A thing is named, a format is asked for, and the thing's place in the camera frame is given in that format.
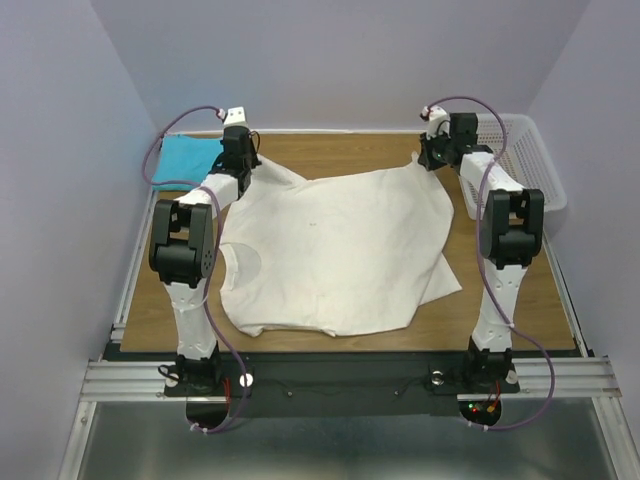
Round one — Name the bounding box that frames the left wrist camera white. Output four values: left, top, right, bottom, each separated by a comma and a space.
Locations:
216, 106, 249, 128

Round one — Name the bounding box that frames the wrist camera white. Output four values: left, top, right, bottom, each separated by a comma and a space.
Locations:
216, 106, 249, 128
420, 105, 450, 139

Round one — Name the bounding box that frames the white plastic basket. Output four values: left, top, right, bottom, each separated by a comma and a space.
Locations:
459, 113, 567, 220

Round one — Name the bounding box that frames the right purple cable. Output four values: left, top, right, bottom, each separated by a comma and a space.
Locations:
419, 95, 555, 432

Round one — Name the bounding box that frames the white t shirt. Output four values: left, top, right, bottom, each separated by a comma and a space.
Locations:
220, 159, 461, 336

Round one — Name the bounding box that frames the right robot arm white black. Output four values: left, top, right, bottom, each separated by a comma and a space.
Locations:
418, 106, 544, 390

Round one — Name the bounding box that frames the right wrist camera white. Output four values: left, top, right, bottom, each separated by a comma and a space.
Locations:
420, 105, 450, 139

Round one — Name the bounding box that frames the folded blue t shirt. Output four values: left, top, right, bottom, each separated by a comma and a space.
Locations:
151, 135, 223, 191

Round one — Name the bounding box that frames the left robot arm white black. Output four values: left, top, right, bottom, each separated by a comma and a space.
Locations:
149, 123, 260, 394

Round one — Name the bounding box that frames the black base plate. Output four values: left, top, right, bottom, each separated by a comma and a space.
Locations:
158, 351, 519, 422

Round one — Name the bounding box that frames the aluminium frame rail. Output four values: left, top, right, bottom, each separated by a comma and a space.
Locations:
79, 134, 624, 401

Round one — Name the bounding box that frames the purple cable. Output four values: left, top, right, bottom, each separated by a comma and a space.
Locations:
419, 95, 555, 432
142, 104, 259, 437

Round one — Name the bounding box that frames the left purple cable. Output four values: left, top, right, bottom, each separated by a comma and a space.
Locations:
142, 104, 259, 437

